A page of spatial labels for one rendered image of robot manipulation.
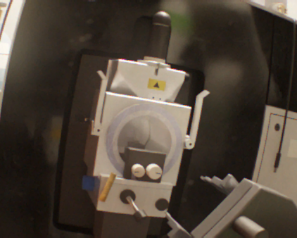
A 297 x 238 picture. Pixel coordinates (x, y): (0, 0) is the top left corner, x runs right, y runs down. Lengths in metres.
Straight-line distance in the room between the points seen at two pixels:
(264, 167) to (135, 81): 0.27
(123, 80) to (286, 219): 0.35
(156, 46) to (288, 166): 0.32
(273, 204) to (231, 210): 0.02
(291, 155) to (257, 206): 0.52
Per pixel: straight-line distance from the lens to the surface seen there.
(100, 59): 0.60
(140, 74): 0.54
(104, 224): 0.56
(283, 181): 0.73
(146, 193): 0.52
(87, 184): 0.54
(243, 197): 0.22
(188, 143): 0.54
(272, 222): 0.22
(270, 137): 0.70
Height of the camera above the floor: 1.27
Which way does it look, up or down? 5 degrees down
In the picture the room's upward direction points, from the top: 10 degrees clockwise
